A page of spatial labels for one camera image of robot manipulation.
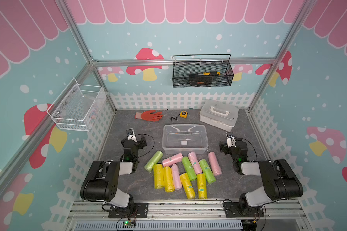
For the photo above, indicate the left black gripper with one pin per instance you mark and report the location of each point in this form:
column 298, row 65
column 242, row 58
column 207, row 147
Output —
column 129, row 143

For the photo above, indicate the green roll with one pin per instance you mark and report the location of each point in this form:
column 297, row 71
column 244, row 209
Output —
column 189, row 168
column 207, row 171
column 154, row 160

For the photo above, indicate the pink roll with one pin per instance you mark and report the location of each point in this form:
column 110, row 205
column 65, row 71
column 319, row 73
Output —
column 176, row 177
column 195, row 163
column 172, row 160
column 214, row 164

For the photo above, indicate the yellow roll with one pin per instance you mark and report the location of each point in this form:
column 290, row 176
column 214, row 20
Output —
column 201, row 186
column 186, row 183
column 158, row 176
column 168, row 180

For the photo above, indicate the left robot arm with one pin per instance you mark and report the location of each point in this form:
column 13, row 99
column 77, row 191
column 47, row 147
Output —
column 101, row 182

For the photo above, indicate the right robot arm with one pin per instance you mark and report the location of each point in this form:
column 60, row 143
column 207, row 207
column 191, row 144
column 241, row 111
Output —
column 279, row 182

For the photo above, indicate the clear plastic storage box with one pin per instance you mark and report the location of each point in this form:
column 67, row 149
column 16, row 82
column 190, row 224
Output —
column 185, row 138

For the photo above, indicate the red work glove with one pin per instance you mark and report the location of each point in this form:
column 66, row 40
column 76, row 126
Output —
column 151, row 116

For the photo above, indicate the white lidded tool case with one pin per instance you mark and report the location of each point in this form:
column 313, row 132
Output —
column 218, row 114

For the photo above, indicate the yellow tape measure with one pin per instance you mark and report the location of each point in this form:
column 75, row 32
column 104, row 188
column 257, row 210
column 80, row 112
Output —
column 182, row 114

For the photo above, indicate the black orange tool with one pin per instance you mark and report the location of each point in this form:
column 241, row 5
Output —
column 197, row 82

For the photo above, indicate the yellow black screwdriver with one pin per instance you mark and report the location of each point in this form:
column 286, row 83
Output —
column 214, row 73

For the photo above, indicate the green circuit board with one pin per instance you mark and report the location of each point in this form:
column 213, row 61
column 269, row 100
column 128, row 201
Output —
column 129, row 224

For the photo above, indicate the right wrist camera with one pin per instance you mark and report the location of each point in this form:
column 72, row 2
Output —
column 231, row 140

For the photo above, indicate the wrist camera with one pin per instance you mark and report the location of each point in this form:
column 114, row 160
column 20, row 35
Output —
column 130, row 133
column 231, row 140

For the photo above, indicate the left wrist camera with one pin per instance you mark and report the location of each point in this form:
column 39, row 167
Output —
column 130, row 133

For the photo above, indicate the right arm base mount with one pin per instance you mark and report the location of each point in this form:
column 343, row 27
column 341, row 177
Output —
column 241, row 210

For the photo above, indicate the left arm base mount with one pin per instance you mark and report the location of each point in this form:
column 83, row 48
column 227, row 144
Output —
column 134, row 210

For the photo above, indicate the white wire basket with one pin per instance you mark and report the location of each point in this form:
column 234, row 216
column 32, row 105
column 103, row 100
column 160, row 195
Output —
column 78, row 106

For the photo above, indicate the black wire mesh basket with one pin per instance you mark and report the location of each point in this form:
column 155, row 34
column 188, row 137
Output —
column 186, row 64

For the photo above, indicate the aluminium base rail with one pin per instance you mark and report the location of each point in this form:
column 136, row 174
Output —
column 189, row 215

